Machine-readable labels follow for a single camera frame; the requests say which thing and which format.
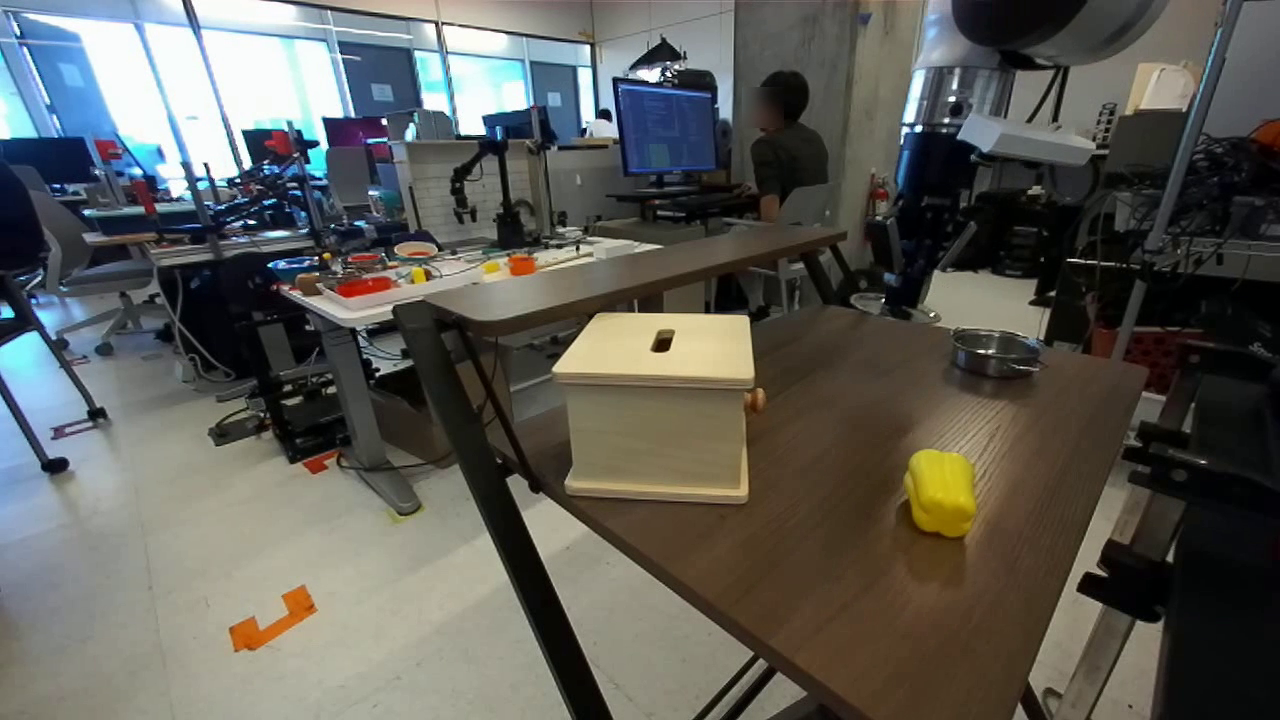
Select yellow toy pepper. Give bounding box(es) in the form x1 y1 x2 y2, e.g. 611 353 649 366
903 447 975 540

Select small black robot arm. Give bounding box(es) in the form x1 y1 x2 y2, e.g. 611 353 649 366
447 136 538 250

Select wooden box with red side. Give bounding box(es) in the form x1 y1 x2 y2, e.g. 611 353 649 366
551 314 763 503

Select computer monitor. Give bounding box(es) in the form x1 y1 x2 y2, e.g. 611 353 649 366
611 77 719 179

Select seated person dark shirt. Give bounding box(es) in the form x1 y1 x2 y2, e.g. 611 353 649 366
752 70 826 222

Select long dark side table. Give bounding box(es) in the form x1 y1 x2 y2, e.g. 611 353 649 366
387 222 852 720

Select white lab table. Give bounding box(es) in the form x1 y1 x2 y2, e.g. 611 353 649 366
276 233 664 519

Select black office chair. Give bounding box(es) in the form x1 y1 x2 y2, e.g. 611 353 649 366
0 165 109 431

